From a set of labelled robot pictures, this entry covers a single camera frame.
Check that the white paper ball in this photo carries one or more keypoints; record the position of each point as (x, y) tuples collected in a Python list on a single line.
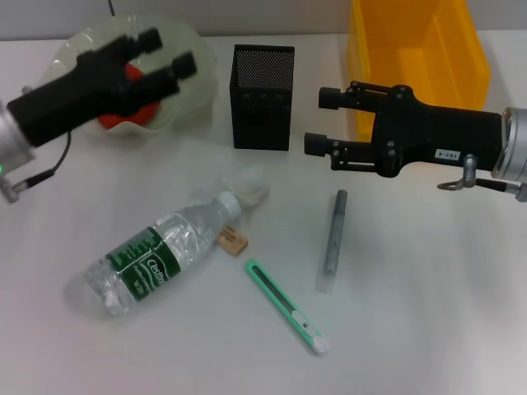
[(251, 181)]

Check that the black mesh pen holder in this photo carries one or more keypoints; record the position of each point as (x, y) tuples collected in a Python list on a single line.
[(261, 119)]

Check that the tan eraser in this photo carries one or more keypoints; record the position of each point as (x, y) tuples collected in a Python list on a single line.
[(234, 243)]

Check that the pale green glass fruit plate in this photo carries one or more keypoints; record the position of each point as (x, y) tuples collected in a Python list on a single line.
[(193, 45)]

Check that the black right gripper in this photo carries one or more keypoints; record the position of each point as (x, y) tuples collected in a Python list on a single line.
[(432, 131)]

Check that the clear green-label water bottle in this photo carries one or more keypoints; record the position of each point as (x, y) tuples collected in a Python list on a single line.
[(136, 267)]

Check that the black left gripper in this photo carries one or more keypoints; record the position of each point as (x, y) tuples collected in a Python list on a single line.
[(70, 98)]

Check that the mint green utility knife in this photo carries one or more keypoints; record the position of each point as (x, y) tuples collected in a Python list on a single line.
[(284, 302)]

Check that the yellow plastic bin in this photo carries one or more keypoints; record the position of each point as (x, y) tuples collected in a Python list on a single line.
[(411, 49)]

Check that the grey marker pen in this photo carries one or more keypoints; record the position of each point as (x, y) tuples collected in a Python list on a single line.
[(332, 238)]

